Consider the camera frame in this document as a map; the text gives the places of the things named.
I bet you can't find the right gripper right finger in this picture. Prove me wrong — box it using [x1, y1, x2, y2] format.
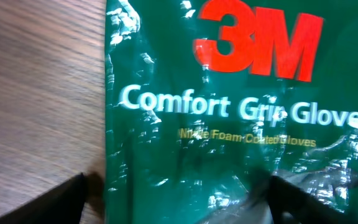
[267, 176, 358, 224]

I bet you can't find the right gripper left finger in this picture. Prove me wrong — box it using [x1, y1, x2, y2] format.
[0, 174, 86, 224]

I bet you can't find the green 3M gloves packet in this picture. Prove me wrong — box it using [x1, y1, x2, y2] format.
[104, 0, 358, 223]

